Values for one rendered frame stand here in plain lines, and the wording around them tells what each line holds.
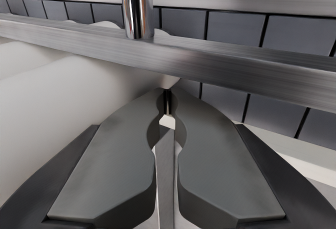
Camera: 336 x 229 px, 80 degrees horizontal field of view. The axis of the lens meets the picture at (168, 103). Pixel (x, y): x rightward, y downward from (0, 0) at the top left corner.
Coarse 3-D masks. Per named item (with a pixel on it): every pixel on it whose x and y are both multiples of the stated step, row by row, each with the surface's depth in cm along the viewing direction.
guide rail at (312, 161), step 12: (168, 120) 16; (264, 132) 14; (276, 144) 13; (288, 144) 13; (300, 144) 13; (312, 144) 13; (288, 156) 12; (300, 156) 12; (312, 156) 12; (324, 156) 12; (300, 168) 12; (312, 168) 12; (324, 168) 11; (324, 180) 12
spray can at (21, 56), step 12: (96, 24) 17; (108, 24) 17; (120, 24) 18; (0, 48) 11; (12, 48) 12; (24, 48) 12; (36, 48) 12; (48, 48) 13; (0, 60) 11; (12, 60) 11; (24, 60) 12; (36, 60) 12; (48, 60) 12; (0, 72) 11; (12, 72) 11
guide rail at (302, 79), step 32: (0, 32) 13; (32, 32) 11; (64, 32) 10; (96, 32) 9; (128, 64) 9; (160, 64) 8; (192, 64) 7; (224, 64) 6; (256, 64) 6; (288, 64) 6; (320, 64) 6; (288, 96) 6; (320, 96) 6
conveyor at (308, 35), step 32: (0, 0) 26; (32, 0) 23; (192, 32) 15; (224, 32) 14; (256, 32) 13; (288, 32) 12; (320, 32) 11; (224, 96) 16; (256, 96) 15; (288, 128) 15; (320, 128) 14
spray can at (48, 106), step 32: (160, 32) 15; (64, 64) 10; (96, 64) 10; (0, 96) 7; (32, 96) 8; (64, 96) 8; (96, 96) 9; (128, 96) 11; (0, 128) 7; (32, 128) 7; (64, 128) 8; (0, 160) 6; (32, 160) 7; (0, 192) 6
